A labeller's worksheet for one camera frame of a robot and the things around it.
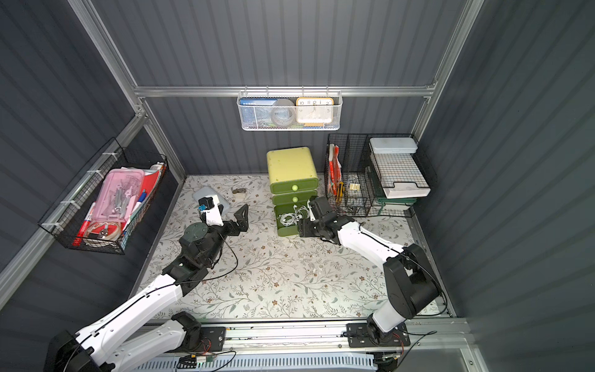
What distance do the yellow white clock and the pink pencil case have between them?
0.61m

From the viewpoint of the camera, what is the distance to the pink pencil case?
693 mm

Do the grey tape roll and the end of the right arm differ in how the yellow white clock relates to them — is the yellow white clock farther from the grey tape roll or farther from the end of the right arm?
the end of the right arm

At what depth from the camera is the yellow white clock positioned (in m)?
0.90

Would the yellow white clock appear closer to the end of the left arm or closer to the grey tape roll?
the grey tape roll

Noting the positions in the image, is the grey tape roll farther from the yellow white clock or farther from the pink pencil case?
the pink pencil case
